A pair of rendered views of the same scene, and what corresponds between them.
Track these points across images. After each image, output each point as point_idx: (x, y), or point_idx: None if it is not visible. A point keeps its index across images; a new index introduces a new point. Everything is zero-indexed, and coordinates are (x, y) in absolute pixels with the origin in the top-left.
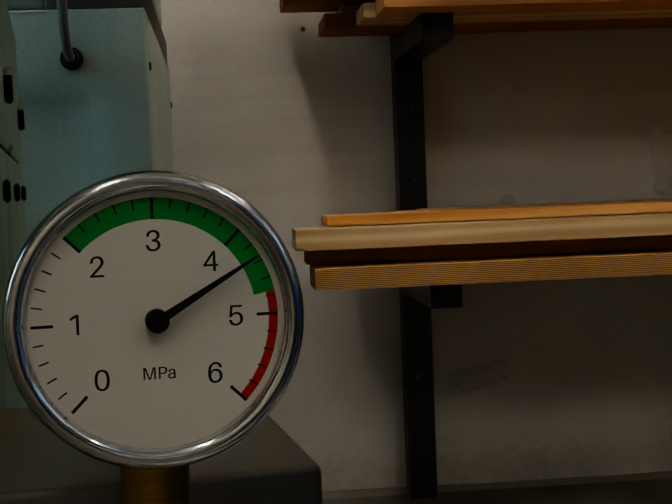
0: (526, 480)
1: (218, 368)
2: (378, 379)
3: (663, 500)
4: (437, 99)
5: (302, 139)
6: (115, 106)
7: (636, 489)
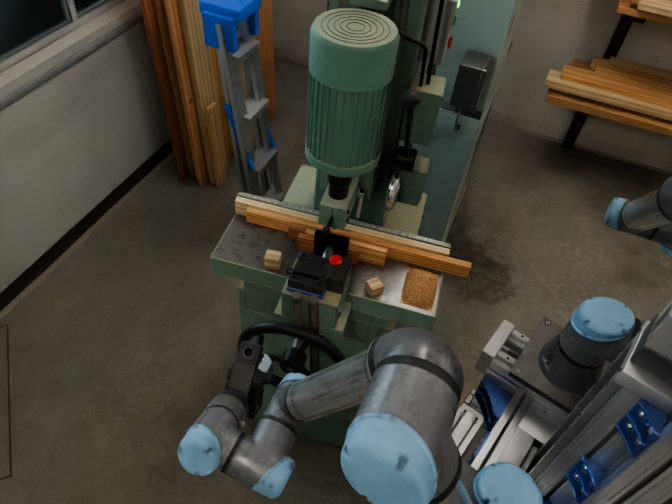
0: (607, 153)
1: None
2: None
3: (646, 185)
4: None
5: (581, 10)
6: (464, 140)
7: (643, 174)
